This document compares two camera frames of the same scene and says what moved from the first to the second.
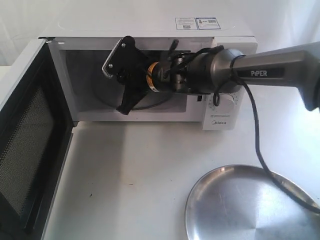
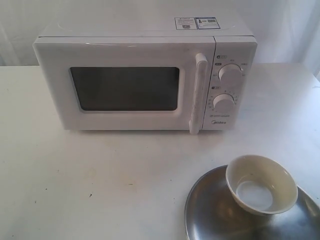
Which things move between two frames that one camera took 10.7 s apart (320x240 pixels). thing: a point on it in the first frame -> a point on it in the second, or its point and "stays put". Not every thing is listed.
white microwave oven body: (98, 96) stays put
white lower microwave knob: (226, 104) stays put
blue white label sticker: (192, 23) stays put
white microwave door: (37, 132) -> (131, 83)
